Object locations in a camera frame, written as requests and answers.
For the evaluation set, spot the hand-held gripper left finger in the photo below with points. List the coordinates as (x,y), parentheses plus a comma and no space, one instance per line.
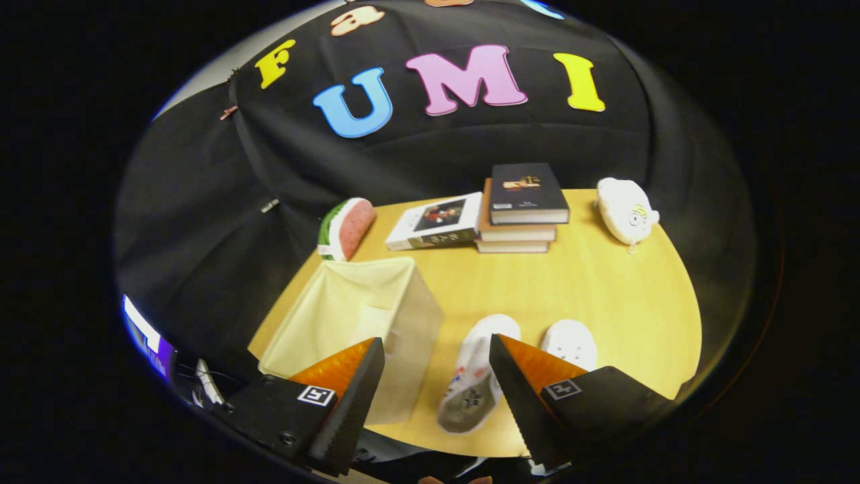
(353,410)

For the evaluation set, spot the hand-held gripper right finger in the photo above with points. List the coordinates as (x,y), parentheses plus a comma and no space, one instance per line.
(521,403)

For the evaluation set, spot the white canvas shoe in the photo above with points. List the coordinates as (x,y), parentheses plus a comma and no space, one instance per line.
(474,376)
(571,343)

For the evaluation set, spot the cream fabric storage box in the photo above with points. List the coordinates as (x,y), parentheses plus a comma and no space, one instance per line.
(349,302)

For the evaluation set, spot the thin brown book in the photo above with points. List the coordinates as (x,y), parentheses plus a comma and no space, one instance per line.
(510,247)

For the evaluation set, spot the brown cover book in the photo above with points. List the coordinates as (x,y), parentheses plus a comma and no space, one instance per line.
(514,232)

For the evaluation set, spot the watermelon slice plush toy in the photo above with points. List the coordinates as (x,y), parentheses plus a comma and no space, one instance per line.
(353,228)

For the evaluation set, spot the white book with portrait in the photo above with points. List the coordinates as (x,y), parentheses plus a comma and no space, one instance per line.
(430,225)

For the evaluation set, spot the white plush toy with eyes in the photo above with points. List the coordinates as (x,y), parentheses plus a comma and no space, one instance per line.
(621,208)

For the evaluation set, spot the white clip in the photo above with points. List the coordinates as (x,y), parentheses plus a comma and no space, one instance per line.
(270,205)

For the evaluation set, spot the bright screen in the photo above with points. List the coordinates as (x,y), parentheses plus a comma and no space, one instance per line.
(144,333)

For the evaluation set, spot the black backdrop cloth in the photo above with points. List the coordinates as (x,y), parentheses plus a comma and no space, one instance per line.
(430,148)

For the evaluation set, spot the pink clip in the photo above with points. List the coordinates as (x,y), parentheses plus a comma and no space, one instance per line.
(228,113)

